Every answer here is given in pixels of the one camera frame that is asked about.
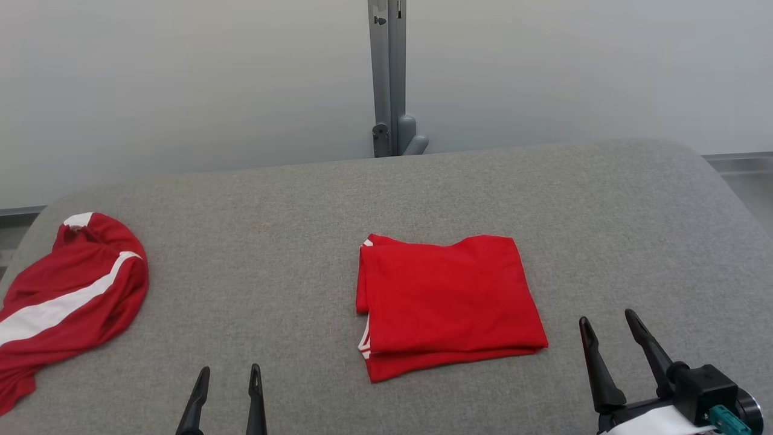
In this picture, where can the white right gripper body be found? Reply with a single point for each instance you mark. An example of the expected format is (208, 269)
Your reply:
(646, 420)

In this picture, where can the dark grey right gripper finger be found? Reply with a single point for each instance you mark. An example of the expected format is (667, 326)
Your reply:
(604, 380)
(652, 356)

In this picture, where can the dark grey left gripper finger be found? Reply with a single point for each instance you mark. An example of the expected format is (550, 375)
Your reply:
(194, 405)
(256, 405)

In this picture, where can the red shorts white stripe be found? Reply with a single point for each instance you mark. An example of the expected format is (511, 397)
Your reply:
(78, 284)

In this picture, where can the red basketball jersey white trim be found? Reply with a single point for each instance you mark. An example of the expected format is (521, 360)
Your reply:
(447, 302)

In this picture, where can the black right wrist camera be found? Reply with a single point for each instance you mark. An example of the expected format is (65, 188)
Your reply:
(703, 386)

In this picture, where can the teal right camera connector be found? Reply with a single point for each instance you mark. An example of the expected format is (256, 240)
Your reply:
(728, 420)

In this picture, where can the grey partition bottom rail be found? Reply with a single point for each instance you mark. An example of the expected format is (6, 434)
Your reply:
(21, 211)
(740, 162)

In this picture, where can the grey partition post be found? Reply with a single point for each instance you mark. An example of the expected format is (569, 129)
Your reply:
(389, 72)

